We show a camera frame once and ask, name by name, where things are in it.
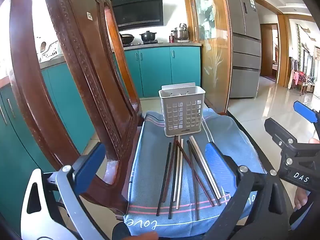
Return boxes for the carved wooden chair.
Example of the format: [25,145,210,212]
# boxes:
[9,0,143,220]

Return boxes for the white rack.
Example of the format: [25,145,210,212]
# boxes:
[37,40,64,63]

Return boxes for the black chopstick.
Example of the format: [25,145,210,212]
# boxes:
[156,142,172,217]
[187,140,200,220]
[187,141,222,206]
[168,140,180,219]

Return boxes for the black range hood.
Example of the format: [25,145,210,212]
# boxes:
[111,0,164,31]

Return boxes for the blue striped cloth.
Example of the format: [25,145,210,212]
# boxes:
[124,109,265,238]

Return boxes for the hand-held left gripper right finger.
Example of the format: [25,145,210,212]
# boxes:
[202,141,293,240]

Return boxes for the white plastic utensil holder basket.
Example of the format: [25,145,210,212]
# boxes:
[159,85,206,137]

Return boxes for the wooden doorway frame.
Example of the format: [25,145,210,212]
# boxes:
[260,23,280,83]

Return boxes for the dark red chopstick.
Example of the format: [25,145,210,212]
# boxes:
[162,135,178,203]
[176,140,215,207]

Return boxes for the silver refrigerator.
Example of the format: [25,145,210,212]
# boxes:
[223,0,262,99]

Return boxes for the black cooking pot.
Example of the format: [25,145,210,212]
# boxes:
[139,31,157,43]

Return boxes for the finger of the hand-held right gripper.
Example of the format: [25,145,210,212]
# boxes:
[293,101,320,125]
[264,117,296,153]

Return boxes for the large steel pot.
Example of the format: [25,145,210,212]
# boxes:
[172,29,190,41]

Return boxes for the black wok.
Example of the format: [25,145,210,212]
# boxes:
[119,33,135,45]

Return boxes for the person's right hand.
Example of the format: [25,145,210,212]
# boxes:
[294,187,311,211]

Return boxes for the wooden chairs with pink cloth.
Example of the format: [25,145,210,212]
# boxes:
[287,56,316,96]

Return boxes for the black gas stove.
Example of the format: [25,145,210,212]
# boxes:
[122,40,163,47]

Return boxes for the white chopstick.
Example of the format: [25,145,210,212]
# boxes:
[176,152,185,210]
[173,139,184,202]
[189,135,222,200]

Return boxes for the grey kitchen countertop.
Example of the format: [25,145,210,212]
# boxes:
[122,42,202,51]

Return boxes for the green hanging vine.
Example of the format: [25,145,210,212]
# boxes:
[296,24,302,65]

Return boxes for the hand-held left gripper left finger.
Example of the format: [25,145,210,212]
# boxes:
[21,142,111,240]

